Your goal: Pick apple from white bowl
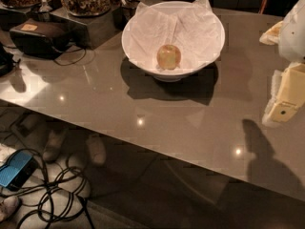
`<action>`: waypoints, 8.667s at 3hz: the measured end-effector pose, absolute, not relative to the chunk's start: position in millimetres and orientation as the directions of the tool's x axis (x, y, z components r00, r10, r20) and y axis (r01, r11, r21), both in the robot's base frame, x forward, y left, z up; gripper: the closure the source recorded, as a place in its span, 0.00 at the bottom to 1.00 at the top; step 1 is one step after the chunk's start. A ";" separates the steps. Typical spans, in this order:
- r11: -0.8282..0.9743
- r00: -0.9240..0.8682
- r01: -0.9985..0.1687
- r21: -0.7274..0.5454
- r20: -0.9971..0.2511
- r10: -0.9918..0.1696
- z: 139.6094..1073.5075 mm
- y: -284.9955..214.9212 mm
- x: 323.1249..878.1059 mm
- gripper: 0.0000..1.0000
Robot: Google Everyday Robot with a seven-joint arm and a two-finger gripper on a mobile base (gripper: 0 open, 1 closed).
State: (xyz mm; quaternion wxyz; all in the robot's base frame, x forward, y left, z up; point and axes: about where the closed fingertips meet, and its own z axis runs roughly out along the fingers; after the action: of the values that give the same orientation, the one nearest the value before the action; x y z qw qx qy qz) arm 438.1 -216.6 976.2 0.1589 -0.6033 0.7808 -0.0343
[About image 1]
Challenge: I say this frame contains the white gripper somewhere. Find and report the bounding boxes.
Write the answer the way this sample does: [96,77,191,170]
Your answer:
[259,0,305,127]

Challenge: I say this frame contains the white bowl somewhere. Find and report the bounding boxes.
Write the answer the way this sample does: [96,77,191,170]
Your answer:
[121,0,226,83]

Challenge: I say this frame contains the white paper napkin liner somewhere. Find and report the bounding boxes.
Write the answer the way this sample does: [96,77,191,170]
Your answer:
[128,0,222,73]

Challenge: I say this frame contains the dark cup with scoop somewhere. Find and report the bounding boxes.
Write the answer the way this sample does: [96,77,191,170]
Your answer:
[111,0,139,30]

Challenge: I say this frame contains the right grey shoe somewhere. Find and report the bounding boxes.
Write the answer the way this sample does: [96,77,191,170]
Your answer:
[86,134,107,166]

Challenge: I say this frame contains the grey shoe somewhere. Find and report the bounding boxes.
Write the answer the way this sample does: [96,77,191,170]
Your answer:
[86,134,107,166]
[0,196,21,222]
[43,130,67,162]

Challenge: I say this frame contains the dark display stand block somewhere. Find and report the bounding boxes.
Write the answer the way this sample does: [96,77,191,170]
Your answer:
[51,7,123,50]

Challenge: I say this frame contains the black electronic box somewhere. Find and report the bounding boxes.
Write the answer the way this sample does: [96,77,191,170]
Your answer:
[10,19,71,59]

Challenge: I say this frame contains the blue foot pedal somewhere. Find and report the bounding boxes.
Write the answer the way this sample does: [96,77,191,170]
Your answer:
[0,151,37,191]

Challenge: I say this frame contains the black device at left edge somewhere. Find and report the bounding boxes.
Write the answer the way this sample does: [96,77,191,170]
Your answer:
[0,43,13,76]

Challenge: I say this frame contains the grey shoe bottom left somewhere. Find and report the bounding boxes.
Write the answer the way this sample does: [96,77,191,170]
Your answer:
[0,196,21,222]

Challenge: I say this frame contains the black floor cables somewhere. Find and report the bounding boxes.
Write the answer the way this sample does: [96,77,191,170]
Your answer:
[0,129,96,229]

